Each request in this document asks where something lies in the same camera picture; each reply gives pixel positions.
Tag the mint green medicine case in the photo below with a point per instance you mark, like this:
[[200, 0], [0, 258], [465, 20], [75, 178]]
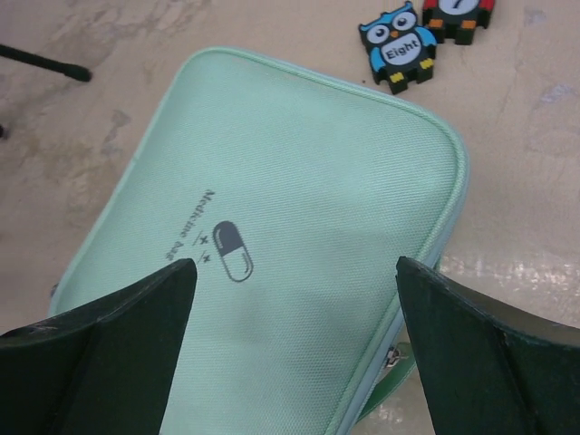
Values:
[[295, 193]]

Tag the blue owl number block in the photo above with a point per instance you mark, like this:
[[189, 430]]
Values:
[[399, 49]]

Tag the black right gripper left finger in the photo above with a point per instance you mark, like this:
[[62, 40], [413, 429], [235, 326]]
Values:
[[105, 367]]

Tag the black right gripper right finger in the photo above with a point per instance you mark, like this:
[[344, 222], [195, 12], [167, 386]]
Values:
[[487, 367]]

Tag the black music stand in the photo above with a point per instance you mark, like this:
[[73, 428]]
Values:
[[70, 70]]

